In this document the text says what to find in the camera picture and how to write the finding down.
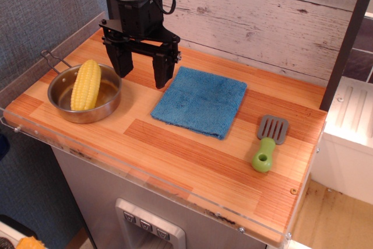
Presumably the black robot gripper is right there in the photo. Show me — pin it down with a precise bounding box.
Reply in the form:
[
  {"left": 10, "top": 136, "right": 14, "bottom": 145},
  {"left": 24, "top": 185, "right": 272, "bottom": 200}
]
[{"left": 100, "top": 0, "right": 181, "bottom": 89}]

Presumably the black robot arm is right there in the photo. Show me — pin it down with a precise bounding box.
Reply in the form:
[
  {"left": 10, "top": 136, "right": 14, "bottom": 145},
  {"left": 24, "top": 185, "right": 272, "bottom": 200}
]
[{"left": 100, "top": 0, "right": 181, "bottom": 89}]

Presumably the blue folded cloth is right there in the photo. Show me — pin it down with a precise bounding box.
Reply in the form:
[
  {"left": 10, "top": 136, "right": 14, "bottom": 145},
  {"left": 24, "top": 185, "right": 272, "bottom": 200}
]
[{"left": 151, "top": 66, "right": 247, "bottom": 140}]

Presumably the yellow toy corn cob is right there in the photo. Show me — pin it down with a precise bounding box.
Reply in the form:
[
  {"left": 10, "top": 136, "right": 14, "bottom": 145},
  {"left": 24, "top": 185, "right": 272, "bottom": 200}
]
[{"left": 71, "top": 59, "right": 101, "bottom": 111}]

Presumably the small steel pan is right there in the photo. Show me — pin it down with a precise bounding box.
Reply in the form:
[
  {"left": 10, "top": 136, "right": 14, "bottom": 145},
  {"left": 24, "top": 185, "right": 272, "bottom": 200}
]
[{"left": 41, "top": 50, "right": 122, "bottom": 124}]

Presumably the clear acrylic table guard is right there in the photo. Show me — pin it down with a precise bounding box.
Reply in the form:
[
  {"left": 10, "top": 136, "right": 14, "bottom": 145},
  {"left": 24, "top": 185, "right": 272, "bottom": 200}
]
[{"left": 2, "top": 103, "right": 297, "bottom": 248}]

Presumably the grey toy fridge cabinet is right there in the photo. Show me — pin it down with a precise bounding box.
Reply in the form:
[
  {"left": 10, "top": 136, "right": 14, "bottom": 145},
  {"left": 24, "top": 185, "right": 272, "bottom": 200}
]
[{"left": 53, "top": 148, "right": 266, "bottom": 248}]

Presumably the grey ice dispenser panel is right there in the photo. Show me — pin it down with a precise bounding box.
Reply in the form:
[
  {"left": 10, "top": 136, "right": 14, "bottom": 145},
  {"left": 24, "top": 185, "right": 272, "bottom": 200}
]
[{"left": 115, "top": 198, "right": 187, "bottom": 248}]

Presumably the orange object at corner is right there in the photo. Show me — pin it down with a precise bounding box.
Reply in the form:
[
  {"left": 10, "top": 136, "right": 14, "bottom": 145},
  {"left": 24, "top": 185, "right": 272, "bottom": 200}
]
[{"left": 15, "top": 237, "right": 46, "bottom": 249}]

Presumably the white toy sink unit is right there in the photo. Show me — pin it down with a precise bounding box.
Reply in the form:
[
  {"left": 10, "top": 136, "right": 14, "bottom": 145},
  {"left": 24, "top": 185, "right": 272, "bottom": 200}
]
[{"left": 311, "top": 77, "right": 372, "bottom": 204}]

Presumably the green handled grey spatula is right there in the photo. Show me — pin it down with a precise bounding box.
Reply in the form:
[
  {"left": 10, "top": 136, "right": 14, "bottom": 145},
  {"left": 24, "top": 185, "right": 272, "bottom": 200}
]
[{"left": 252, "top": 114, "right": 289, "bottom": 173}]

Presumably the dark vertical post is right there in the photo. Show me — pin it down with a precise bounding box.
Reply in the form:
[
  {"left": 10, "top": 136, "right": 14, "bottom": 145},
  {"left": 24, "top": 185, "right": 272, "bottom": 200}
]
[{"left": 319, "top": 0, "right": 370, "bottom": 111}]

